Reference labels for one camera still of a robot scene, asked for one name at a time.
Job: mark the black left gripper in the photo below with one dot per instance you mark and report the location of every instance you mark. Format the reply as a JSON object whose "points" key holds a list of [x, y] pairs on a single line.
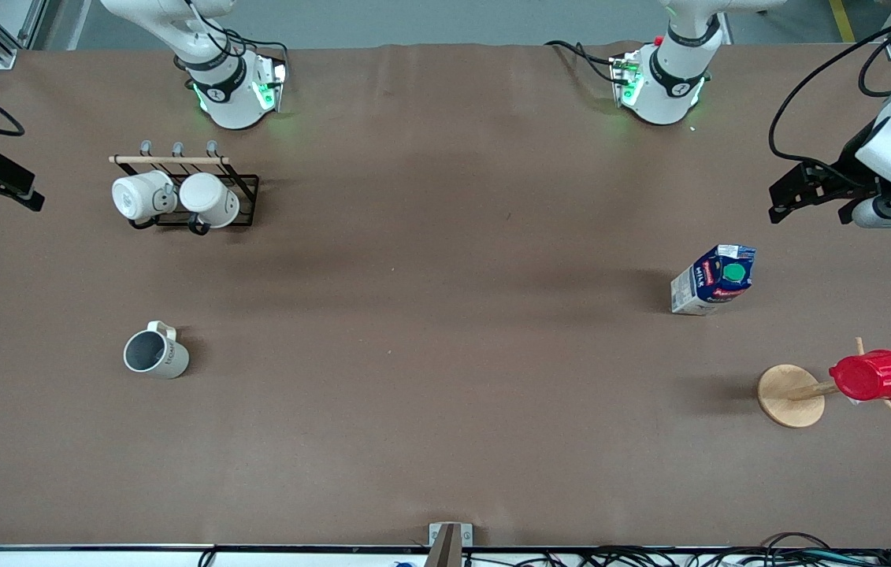
{"points": [[844, 169]]}

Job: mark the blue white milk carton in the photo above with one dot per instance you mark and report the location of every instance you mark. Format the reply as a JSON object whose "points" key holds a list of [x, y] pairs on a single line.
{"points": [[709, 283]]}

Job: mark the grey mug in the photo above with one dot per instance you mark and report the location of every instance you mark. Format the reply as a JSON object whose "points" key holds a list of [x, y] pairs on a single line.
{"points": [[165, 358]]}

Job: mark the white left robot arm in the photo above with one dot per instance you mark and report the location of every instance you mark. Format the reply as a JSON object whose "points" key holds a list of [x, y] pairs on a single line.
{"points": [[662, 87]]}

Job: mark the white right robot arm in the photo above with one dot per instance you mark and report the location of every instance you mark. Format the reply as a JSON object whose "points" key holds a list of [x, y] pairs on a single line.
{"points": [[232, 98]]}

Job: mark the red plastic cup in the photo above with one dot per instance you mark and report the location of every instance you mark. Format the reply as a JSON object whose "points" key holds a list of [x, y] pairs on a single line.
{"points": [[874, 376]]}

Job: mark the white mug with dark print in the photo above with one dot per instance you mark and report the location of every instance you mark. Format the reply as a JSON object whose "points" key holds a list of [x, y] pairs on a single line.
{"points": [[138, 197]]}

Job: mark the plain white mug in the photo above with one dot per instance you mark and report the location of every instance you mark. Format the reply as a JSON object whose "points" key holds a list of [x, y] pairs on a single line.
{"points": [[210, 198]]}

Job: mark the wooden mug tree stand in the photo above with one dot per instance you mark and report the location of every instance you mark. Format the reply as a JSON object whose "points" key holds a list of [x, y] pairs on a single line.
{"points": [[790, 396]]}

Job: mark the brown table cover sheet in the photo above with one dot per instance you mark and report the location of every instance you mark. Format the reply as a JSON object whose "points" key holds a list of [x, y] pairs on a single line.
{"points": [[445, 433]]}

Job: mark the grey metal bracket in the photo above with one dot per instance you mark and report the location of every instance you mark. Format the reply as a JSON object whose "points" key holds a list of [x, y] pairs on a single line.
{"points": [[467, 534]]}

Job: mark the brown camera post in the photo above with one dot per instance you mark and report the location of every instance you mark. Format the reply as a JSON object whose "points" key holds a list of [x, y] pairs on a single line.
{"points": [[445, 547]]}

